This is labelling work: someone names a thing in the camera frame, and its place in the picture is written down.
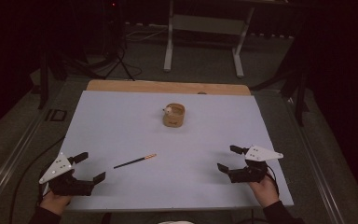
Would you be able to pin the black tripod stand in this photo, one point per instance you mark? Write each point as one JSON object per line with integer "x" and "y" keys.
{"x": 118, "y": 46}

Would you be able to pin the black rectangular floor plate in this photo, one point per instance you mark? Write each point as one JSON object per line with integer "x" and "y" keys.
{"x": 56, "y": 115}

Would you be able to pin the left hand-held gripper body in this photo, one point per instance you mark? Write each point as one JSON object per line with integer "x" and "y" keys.
{"x": 62, "y": 177}

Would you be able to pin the wooden chopstick holder cup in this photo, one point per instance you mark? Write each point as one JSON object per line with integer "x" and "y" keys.
{"x": 174, "y": 115}

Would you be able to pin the black metal stand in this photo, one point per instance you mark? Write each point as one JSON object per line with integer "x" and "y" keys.
{"x": 43, "y": 74}
{"x": 295, "y": 81}

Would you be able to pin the person's left hand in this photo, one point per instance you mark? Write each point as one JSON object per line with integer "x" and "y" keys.
{"x": 54, "y": 203}

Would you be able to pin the black chopstick with orange tip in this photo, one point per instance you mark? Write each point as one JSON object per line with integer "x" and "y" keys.
{"x": 135, "y": 160}

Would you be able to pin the person's right hand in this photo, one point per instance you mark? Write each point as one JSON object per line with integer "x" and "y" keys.
{"x": 264, "y": 191}

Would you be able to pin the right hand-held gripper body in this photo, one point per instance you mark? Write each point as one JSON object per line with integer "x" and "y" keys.
{"x": 254, "y": 166}

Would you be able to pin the wooden board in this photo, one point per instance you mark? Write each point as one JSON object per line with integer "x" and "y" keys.
{"x": 167, "y": 87}

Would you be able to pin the white metal table frame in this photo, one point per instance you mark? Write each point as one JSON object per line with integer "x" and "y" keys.
{"x": 205, "y": 37}

